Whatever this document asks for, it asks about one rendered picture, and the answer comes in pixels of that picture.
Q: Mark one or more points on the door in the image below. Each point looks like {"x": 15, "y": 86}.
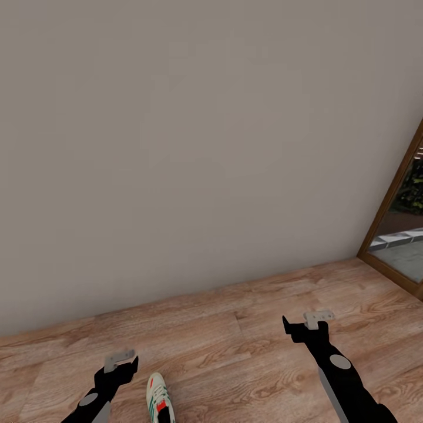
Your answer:
{"x": 394, "y": 243}

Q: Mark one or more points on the gym shoe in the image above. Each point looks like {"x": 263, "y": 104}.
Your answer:
{"x": 158, "y": 401}

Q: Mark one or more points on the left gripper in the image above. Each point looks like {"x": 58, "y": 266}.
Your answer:
{"x": 121, "y": 375}

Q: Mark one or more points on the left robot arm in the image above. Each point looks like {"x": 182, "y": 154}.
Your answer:
{"x": 95, "y": 407}

